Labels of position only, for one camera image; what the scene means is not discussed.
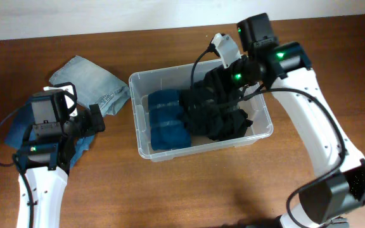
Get blue jeans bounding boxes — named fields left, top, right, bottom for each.
left=4, top=105, right=94, bottom=168

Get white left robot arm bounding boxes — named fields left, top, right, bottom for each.
left=13, top=82, right=105, bottom=227

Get light grey folded jeans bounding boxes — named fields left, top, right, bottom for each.
left=49, top=56, right=131, bottom=117

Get clear plastic storage bin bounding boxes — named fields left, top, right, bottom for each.
left=129, top=63, right=274, bottom=162

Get black garment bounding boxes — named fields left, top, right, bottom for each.
left=179, top=66, right=253, bottom=141

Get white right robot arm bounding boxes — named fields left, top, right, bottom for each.
left=229, top=13, right=365, bottom=227

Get dark teal garment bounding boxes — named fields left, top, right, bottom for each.
left=148, top=89, right=191, bottom=151

